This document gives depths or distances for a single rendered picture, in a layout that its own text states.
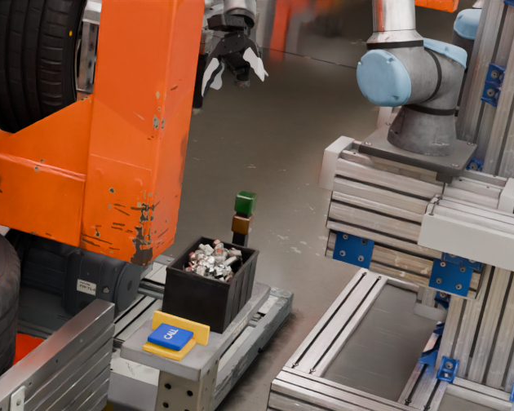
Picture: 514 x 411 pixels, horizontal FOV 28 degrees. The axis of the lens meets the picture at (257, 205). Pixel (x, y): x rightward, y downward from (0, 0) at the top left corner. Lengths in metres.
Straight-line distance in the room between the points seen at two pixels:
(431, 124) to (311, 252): 1.56
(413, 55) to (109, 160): 0.65
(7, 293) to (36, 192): 0.26
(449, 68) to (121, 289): 0.94
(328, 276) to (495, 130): 1.31
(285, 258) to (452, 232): 1.55
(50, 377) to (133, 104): 0.57
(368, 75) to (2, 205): 0.84
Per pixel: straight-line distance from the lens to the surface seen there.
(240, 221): 2.27
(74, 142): 2.19
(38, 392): 2.08
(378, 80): 2.09
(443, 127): 2.23
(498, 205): 2.23
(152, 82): 2.05
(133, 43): 2.05
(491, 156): 2.40
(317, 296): 3.38
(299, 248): 3.72
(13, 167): 2.26
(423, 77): 2.12
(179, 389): 2.18
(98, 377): 2.34
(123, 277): 2.50
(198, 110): 2.47
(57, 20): 2.44
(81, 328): 2.19
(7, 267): 2.17
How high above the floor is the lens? 1.45
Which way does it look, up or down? 21 degrees down
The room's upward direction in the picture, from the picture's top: 9 degrees clockwise
